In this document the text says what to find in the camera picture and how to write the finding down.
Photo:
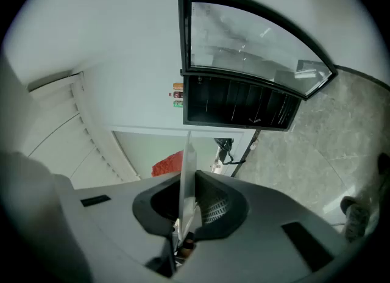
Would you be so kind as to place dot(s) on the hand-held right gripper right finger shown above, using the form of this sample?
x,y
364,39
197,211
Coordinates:
x,y
225,211

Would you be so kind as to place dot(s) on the green drink bottle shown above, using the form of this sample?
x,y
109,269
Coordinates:
x,y
178,104

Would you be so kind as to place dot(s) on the white low cabinet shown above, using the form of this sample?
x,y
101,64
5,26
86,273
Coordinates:
x,y
245,138

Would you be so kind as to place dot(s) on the person's left leg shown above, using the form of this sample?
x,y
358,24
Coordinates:
x,y
358,217

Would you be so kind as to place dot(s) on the black shoulder bag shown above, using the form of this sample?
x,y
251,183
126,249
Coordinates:
x,y
225,146

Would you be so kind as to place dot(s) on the orange drink bottle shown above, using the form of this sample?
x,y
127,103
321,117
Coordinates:
x,y
178,86

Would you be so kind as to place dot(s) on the black mini fridge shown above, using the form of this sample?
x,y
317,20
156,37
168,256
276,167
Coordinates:
x,y
237,105

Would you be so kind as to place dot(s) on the small white bottle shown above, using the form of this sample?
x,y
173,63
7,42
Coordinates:
x,y
253,146

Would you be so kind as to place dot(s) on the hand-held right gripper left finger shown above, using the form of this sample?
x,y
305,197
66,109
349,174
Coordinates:
x,y
158,211

